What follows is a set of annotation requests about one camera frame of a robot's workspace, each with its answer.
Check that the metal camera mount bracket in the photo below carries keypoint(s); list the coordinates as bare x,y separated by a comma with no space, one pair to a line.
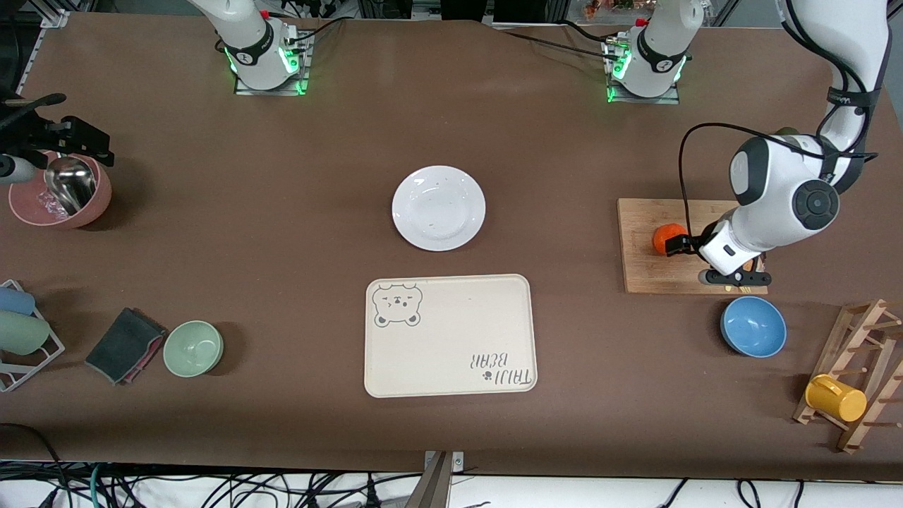
441,469

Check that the pink bowl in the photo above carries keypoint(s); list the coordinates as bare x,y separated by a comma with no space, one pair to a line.
95,201

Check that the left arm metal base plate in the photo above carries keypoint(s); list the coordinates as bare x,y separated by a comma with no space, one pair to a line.
674,97

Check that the yellow mug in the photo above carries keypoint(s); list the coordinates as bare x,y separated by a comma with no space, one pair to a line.
836,400

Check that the light blue cup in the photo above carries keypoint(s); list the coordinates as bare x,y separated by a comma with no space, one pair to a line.
14,300

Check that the metal ladle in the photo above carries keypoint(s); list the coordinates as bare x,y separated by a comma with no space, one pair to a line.
70,187

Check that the light green bowl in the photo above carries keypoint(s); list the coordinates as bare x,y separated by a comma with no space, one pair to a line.
193,348

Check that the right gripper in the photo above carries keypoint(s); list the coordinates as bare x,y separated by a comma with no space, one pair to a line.
48,132

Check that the dark grey folded cloth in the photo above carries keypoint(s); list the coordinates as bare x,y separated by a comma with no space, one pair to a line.
123,346

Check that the blue bowl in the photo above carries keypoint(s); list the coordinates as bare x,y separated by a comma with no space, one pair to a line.
753,327

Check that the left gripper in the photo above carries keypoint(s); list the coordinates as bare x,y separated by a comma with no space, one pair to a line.
683,245

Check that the wooden mug rack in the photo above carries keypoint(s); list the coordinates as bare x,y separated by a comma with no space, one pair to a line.
857,331

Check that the aluminium frame rail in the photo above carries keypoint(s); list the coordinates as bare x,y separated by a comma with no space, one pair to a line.
55,19

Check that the wooden cutting board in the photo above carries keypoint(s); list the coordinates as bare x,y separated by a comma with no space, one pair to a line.
649,271

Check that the cream bear print tray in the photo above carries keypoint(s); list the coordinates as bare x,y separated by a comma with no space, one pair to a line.
451,339

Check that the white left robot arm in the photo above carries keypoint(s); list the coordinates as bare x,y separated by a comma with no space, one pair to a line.
776,169

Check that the pale green cup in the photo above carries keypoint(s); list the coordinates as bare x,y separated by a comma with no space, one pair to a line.
21,333

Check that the orange fruit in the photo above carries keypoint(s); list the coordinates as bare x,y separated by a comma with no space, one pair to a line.
664,235

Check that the colourful toy pile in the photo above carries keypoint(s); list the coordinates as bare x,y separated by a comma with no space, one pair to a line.
610,5

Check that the orange slice tag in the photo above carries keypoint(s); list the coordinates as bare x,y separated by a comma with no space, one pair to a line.
752,265

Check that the white round plate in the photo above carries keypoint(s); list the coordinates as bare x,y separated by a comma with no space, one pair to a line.
439,208

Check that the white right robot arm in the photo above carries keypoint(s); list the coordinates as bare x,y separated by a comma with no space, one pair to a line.
247,42

